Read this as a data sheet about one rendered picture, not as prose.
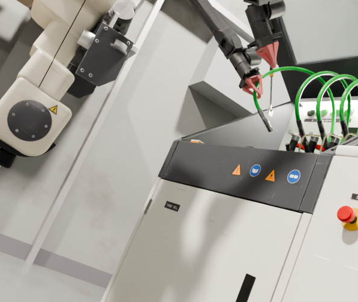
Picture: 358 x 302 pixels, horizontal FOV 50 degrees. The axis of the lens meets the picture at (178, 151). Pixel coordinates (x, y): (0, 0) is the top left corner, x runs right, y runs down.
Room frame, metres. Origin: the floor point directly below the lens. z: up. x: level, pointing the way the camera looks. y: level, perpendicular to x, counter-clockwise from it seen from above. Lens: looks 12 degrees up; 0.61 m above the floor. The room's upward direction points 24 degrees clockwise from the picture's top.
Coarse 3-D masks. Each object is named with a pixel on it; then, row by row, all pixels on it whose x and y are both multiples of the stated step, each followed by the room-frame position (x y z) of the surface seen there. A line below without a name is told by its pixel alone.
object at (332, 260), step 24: (336, 168) 0.88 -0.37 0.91; (336, 192) 0.86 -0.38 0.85; (312, 216) 0.89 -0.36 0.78; (336, 216) 0.84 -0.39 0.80; (312, 240) 0.88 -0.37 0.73; (336, 240) 0.83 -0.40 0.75; (312, 264) 0.86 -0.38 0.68; (336, 264) 0.81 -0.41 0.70; (288, 288) 0.89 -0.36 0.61; (312, 288) 0.84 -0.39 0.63; (336, 288) 0.80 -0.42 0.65
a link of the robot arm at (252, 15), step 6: (252, 6) 1.06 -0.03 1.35; (258, 6) 1.05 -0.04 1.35; (264, 6) 1.08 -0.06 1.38; (246, 12) 1.08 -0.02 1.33; (252, 12) 1.06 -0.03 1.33; (258, 12) 1.06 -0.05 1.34; (264, 12) 1.07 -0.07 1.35; (252, 18) 1.07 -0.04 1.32; (258, 18) 1.06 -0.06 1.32; (264, 18) 1.07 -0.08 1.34
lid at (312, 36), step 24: (288, 0) 1.44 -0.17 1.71; (312, 0) 1.37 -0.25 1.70; (336, 0) 1.30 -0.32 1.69; (288, 24) 1.52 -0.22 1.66; (312, 24) 1.44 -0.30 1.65; (336, 24) 1.36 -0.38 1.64; (288, 48) 1.61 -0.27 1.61; (312, 48) 1.52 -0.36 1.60; (336, 48) 1.44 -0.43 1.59; (288, 72) 1.69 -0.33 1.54; (336, 72) 1.49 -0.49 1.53; (312, 96) 1.68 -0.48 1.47; (336, 96) 1.58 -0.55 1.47
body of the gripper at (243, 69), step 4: (240, 64) 1.37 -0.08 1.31; (244, 64) 1.37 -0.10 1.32; (248, 64) 1.37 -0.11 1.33; (240, 68) 1.37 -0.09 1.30; (244, 68) 1.37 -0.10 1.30; (248, 68) 1.36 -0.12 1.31; (252, 68) 1.34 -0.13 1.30; (256, 68) 1.34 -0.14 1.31; (240, 72) 1.38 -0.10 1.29; (244, 72) 1.34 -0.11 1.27; (248, 72) 1.33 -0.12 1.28; (252, 72) 1.36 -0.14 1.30; (256, 72) 1.35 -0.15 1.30; (240, 76) 1.38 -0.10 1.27; (244, 76) 1.36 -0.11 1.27; (248, 76) 1.37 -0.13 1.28; (240, 80) 1.39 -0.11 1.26; (240, 88) 1.43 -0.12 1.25
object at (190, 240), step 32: (160, 192) 1.42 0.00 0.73; (192, 192) 1.27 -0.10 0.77; (160, 224) 1.35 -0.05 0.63; (192, 224) 1.22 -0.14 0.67; (224, 224) 1.11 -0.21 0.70; (256, 224) 1.02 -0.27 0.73; (288, 224) 0.94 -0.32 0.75; (128, 256) 1.44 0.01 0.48; (160, 256) 1.29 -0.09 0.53; (192, 256) 1.17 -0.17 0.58; (224, 256) 1.07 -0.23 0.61; (256, 256) 0.99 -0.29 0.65; (128, 288) 1.37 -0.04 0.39; (160, 288) 1.24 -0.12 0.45; (192, 288) 1.13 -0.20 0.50; (224, 288) 1.04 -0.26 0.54; (256, 288) 0.96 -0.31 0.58
